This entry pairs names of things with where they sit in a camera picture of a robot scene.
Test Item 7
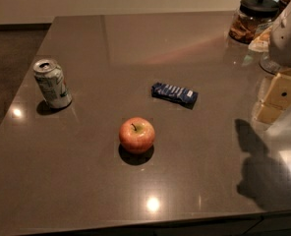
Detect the green white 7up can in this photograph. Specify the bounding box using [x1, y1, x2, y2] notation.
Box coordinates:
[33, 59, 72, 109]

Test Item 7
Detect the glass jar with black lid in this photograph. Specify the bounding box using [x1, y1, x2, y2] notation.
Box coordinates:
[229, 0, 279, 44]

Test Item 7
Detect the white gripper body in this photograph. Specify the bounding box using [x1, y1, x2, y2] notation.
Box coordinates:
[269, 1, 291, 67]

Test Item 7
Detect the clear snack packet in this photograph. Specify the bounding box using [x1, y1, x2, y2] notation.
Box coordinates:
[249, 27, 271, 52]

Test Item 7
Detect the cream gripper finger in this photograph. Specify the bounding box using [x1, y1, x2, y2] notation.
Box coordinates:
[254, 68, 291, 124]

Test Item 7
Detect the red yellow apple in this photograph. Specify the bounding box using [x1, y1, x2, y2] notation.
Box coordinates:
[119, 117, 155, 154]

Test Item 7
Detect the blue snack bar wrapper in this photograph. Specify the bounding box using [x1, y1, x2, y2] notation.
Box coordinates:
[151, 83, 198, 104]

